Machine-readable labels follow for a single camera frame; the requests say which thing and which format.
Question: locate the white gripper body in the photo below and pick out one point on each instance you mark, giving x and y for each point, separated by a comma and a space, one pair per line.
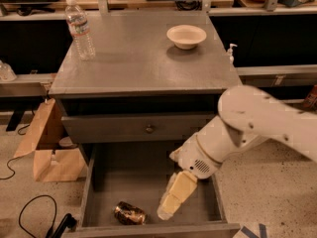
194, 157

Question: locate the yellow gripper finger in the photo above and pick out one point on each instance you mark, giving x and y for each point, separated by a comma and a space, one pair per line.
174, 155
180, 186

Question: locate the orange soda can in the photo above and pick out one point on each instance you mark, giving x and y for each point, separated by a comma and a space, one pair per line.
129, 214

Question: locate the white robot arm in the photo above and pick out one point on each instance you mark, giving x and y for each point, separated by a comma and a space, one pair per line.
247, 116

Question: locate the closed grey top drawer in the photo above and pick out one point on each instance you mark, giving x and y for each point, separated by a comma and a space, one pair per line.
134, 127

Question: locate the open grey middle drawer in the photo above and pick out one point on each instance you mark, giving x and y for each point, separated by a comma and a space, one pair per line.
137, 173

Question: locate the grey wooden drawer cabinet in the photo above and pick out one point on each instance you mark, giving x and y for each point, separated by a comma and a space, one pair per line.
138, 69

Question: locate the blue floor tape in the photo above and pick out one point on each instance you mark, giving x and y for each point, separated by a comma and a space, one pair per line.
262, 233

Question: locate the white pump dispenser bottle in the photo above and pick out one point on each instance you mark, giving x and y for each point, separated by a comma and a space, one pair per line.
230, 52

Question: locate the white paper bowl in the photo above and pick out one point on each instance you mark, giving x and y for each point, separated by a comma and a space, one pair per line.
186, 37

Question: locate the clear plastic water bottle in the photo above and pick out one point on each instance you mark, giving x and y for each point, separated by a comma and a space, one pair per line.
78, 26

